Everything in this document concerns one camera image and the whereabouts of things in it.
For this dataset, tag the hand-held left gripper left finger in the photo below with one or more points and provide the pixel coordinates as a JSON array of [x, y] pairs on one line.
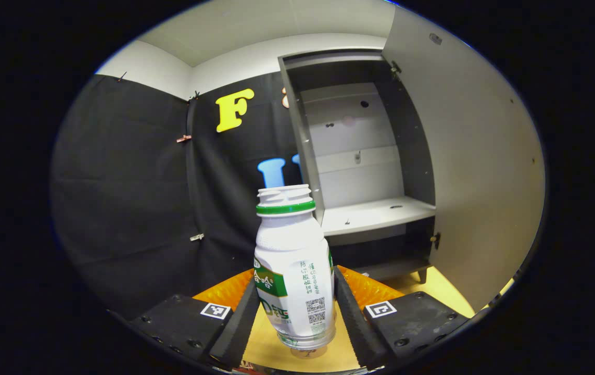
[[240, 328]]

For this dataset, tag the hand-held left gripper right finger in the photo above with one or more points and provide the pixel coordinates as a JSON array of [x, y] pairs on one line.
[[354, 323]]

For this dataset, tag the white bottle with green label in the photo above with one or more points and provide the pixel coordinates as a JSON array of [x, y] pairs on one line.
[[292, 250]]

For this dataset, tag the dark grey cabinet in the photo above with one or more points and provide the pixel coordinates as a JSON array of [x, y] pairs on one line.
[[354, 177]]

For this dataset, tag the beige cabinet door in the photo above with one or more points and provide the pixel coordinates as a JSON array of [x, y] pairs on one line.
[[474, 156]]

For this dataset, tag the white cabinet shelf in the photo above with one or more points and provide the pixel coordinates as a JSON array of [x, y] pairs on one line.
[[375, 213]]

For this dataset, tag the black door hinge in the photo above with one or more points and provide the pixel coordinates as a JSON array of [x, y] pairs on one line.
[[395, 67], [435, 240]]

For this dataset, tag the white clip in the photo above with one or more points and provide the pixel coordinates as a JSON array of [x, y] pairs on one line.
[[197, 237]]

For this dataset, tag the black backdrop cloth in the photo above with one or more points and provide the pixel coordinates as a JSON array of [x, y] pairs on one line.
[[120, 182]]

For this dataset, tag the copper clip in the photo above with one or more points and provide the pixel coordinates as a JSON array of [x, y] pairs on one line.
[[184, 138]]

